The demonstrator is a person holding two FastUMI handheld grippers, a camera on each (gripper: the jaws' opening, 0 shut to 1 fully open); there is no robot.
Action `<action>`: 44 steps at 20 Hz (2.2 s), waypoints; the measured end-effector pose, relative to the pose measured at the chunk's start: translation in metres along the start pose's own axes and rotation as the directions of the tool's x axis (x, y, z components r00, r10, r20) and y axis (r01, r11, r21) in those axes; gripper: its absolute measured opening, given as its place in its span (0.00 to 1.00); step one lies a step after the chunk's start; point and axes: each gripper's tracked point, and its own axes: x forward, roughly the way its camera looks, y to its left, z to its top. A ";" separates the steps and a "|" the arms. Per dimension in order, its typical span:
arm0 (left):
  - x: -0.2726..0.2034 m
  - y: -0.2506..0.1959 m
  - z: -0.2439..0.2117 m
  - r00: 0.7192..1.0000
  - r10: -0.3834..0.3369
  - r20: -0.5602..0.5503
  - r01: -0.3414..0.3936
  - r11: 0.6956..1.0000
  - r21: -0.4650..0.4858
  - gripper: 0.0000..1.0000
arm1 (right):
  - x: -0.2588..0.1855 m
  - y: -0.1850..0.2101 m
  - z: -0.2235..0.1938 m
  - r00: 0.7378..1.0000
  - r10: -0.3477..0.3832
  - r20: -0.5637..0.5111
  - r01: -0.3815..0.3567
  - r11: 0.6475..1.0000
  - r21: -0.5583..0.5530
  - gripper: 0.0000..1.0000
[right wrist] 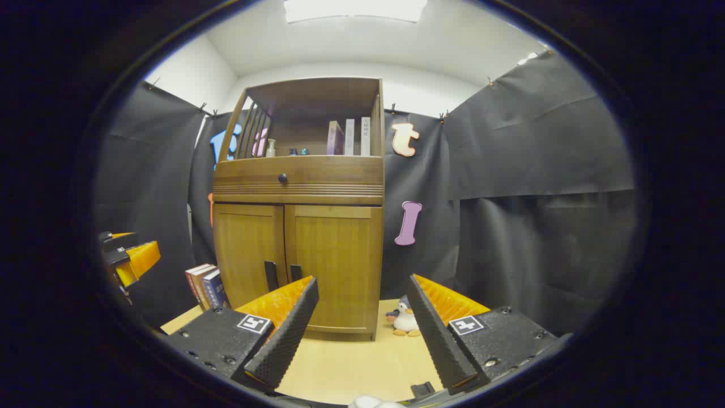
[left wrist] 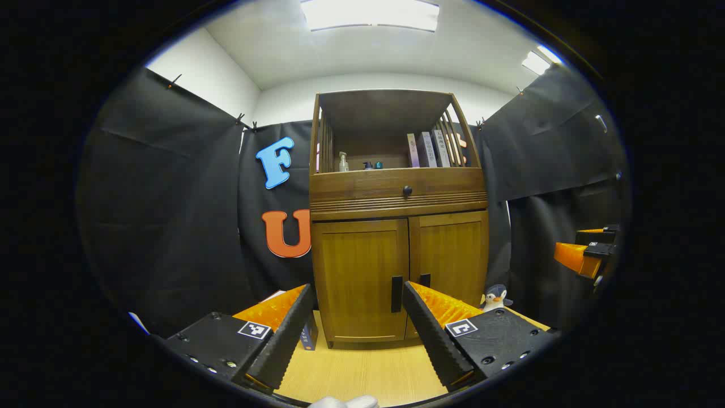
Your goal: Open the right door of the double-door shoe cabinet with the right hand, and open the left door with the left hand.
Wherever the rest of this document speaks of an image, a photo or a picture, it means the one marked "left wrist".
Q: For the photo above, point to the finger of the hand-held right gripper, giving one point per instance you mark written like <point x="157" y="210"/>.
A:
<point x="600" y="250"/>
<point x="600" y="236"/>

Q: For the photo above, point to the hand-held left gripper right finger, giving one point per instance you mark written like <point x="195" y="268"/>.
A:
<point x="436" y="340"/>

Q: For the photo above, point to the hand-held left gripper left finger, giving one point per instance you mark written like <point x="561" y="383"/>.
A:
<point x="289" y="340"/>

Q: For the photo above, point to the wooden shoe cabinet door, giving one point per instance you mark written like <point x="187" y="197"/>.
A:
<point x="357" y="277"/>
<point x="453" y="249"/>

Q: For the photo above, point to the wooden double-door shoe cabinet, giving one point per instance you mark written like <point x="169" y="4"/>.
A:
<point x="362" y="201"/>

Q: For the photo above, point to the blue book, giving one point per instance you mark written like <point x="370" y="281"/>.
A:
<point x="309" y="338"/>

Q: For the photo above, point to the penguin plush toy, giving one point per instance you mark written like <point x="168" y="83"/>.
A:
<point x="495" y="298"/>

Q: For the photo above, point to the silver metal fitting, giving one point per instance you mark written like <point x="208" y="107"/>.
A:
<point x="601" y="123"/>

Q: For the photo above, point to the black backdrop cloth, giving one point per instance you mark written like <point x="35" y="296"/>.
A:
<point x="170" y="215"/>

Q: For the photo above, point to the grey book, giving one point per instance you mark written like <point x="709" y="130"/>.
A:
<point x="441" y="148"/>

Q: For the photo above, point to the clear pump bottle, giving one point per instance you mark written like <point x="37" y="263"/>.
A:
<point x="343" y="163"/>

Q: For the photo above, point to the rectangular ceiling light panel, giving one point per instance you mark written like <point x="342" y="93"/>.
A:
<point x="538" y="61"/>
<point x="371" y="14"/>

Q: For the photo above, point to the pale pink book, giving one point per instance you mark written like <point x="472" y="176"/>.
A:
<point x="413" y="152"/>

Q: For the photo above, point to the dark purple book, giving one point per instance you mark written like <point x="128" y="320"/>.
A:
<point x="427" y="150"/>

